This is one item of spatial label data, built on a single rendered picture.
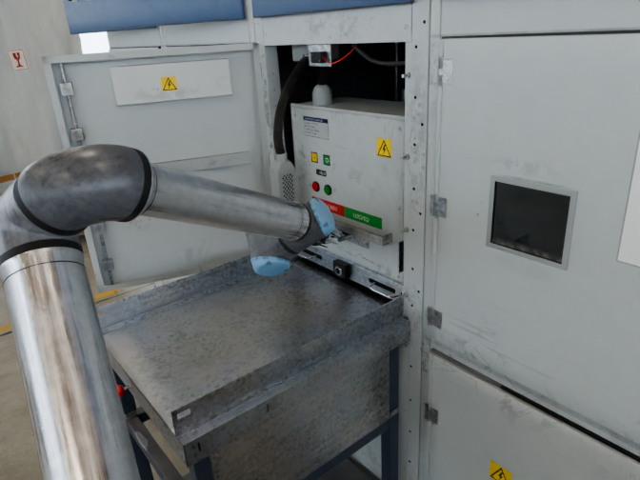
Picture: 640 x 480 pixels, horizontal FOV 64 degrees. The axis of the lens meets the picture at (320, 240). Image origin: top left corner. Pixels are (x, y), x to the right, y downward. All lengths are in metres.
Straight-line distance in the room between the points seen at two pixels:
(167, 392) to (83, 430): 0.56
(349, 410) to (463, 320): 0.40
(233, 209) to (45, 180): 0.32
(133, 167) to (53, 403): 0.33
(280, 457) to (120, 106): 1.11
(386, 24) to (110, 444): 1.02
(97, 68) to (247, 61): 0.45
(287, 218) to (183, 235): 0.80
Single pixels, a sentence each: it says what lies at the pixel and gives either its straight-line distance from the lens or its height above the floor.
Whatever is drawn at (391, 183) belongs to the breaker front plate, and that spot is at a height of 1.21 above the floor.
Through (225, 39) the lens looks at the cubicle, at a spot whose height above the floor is 1.59.
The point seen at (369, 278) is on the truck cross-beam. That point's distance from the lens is 1.57.
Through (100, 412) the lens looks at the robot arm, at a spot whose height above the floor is 1.16.
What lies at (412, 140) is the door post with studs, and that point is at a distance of 1.27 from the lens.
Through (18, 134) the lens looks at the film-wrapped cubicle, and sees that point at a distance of 4.68.
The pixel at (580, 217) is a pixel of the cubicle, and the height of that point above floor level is 1.26.
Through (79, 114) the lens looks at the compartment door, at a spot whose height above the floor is 1.41.
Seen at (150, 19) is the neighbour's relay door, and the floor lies 1.67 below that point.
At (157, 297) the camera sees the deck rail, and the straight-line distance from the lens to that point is 1.64.
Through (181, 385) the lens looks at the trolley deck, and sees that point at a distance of 1.30.
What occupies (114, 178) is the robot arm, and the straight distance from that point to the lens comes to 0.78.
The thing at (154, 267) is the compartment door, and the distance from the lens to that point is 1.85.
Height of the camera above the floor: 1.61
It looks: 22 degrees down
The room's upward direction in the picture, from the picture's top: 3 degrees counter-clockwise
